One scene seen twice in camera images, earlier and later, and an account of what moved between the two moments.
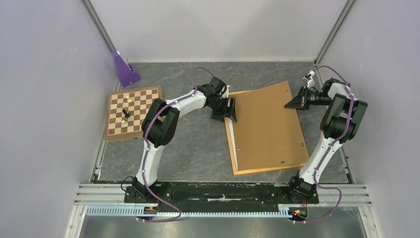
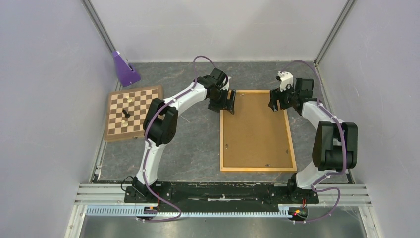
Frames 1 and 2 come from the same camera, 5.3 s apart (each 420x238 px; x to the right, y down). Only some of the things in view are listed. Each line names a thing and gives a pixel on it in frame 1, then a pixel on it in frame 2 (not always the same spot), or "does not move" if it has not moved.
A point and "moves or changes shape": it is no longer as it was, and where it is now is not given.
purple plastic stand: (125, 74) does not move
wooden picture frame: (267, 135) moves or changes shape
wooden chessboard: (125, 111) does not move
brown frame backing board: (267, 134) moves or changes shape
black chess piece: (127, 115) does not move
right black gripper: (299, 102) to (278, 95)
